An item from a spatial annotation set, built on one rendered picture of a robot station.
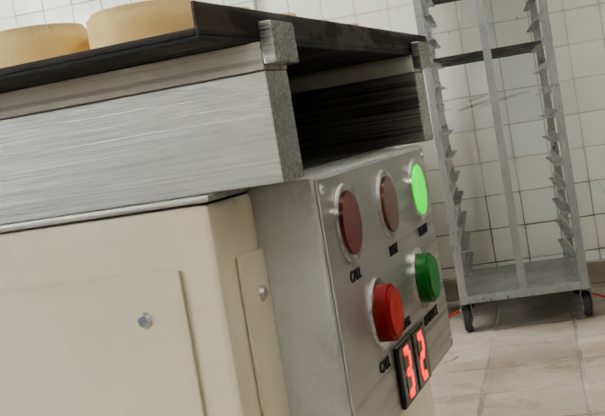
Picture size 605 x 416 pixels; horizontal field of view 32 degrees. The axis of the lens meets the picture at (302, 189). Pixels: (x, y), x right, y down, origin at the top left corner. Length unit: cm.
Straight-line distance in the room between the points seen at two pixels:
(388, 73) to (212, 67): 29
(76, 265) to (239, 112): 10
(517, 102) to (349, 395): 425
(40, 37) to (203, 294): 13
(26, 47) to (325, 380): 20
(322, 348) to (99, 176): 13
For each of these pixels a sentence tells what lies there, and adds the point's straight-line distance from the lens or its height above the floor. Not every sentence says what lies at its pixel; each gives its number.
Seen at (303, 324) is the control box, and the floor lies 77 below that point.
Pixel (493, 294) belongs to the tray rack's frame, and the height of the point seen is 14.
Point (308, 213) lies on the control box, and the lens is 48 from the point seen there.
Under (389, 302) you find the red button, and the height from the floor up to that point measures 77.
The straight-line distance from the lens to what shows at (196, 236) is 45.
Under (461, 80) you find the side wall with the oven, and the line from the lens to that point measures 473.
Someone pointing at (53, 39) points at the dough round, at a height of 92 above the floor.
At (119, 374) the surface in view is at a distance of 48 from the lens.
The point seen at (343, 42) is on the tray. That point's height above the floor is 90.
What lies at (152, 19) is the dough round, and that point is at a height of 91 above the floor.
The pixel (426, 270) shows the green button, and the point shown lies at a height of 77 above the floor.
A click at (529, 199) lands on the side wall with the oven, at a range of 474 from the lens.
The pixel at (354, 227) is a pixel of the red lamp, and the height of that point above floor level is 81.
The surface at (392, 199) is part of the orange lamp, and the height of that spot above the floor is 81.
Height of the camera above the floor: 86
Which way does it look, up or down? 3 degrees down
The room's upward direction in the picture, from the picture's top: 9 degrees counter-clockwise
